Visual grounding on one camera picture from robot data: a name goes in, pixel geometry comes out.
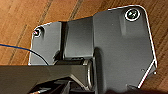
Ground steel ring fitting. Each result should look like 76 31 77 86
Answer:
81 59 96 90

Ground thin blue cable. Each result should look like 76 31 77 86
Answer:
0 43 51 65

